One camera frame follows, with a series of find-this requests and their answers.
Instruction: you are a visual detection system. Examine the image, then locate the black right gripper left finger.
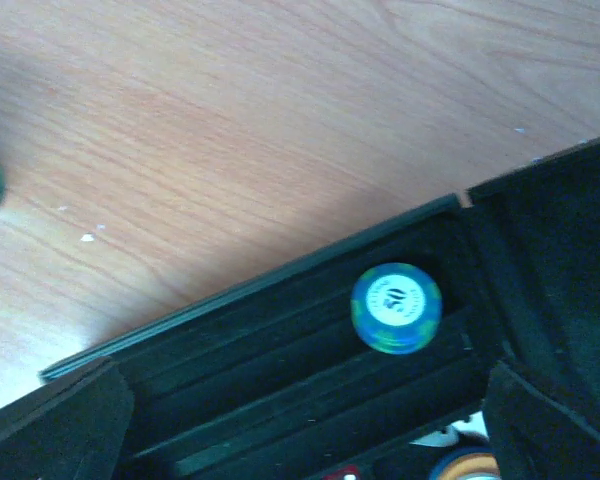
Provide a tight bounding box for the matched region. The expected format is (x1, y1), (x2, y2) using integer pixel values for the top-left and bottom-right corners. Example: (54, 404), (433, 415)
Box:
(0, 358), (134, 479)

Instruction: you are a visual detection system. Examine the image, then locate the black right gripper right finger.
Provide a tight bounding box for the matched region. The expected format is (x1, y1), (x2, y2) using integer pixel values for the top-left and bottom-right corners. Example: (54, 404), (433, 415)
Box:
(482, 360), (600, 479)

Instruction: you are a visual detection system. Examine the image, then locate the white dealer button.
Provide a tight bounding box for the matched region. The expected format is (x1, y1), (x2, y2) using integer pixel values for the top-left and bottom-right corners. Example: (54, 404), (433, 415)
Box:
(425, 425), (501, 480)

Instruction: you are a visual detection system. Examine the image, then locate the blue chip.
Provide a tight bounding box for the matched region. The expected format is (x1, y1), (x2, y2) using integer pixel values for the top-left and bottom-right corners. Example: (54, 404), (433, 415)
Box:
(350, 262), (443, 355)

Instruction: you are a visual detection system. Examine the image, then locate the black poker set case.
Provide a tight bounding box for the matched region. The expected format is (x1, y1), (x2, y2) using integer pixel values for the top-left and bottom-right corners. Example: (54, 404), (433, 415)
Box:
(41, 138), (600, 479)

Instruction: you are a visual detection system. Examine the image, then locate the red die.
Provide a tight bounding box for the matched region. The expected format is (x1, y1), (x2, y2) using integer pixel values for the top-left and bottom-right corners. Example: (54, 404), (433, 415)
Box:
(324, 465), (363, 480)

